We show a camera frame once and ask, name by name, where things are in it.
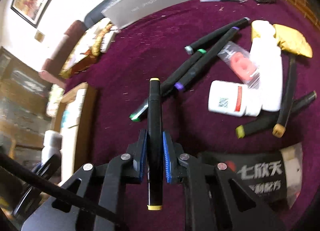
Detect white bottle green cap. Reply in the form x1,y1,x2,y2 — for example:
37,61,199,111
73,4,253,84
41,130,62,165

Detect black marker purple caps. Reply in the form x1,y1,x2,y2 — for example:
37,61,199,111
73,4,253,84
174,27,239,90

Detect black marker yellow caps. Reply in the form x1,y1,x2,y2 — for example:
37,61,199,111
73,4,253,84
146,77,163,211

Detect white pill bottle red label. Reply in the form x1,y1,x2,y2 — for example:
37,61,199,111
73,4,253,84
208,80,262,117

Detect brown cardboard tray box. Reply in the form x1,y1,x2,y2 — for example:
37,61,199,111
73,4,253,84
52,82,97,185

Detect gold snack gift box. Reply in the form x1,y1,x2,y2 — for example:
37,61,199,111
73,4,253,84
59,17,118,79

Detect maroon chair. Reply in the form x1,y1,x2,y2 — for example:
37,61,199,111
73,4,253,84
39,20,87,89

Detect white spray bottle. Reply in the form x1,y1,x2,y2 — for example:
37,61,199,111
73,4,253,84
249,20,283,112

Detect black marker orange cap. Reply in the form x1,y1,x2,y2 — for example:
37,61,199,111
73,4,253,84
272,54,297,138

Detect black marker grey caps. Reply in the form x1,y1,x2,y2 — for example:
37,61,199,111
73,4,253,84
184,17,251,55

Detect black marker lime cap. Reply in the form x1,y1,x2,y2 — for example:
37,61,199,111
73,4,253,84
235,90,317,139

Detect black marker green caps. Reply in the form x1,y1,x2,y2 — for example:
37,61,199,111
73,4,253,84
130,49,207,122

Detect black crab print packet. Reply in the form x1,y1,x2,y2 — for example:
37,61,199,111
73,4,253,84
198,143,303,208

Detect red item in clear bag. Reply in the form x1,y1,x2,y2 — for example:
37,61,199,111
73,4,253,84
217,41,260,89

